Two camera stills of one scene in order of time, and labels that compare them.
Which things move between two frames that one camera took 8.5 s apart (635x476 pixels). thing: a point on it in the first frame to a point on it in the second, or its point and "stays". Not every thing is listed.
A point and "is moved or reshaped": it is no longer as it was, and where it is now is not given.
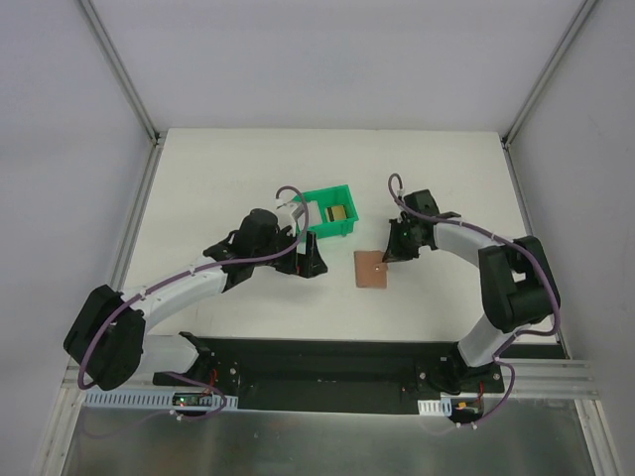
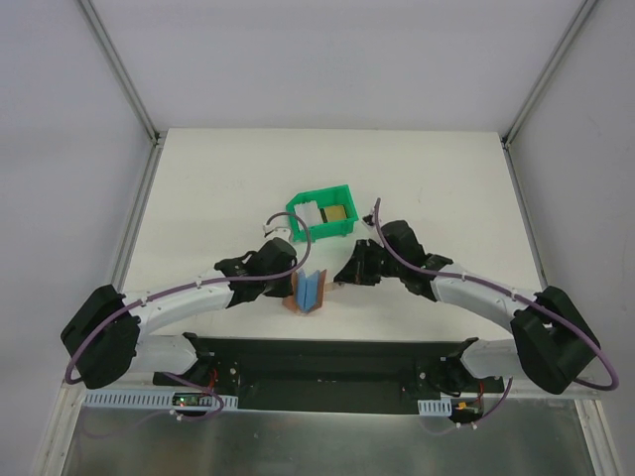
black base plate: [333, 375] stays
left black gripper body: [296, 253] to [282, 287]
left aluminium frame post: [120, 69] stays
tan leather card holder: [370, 269] is moved or reshaped
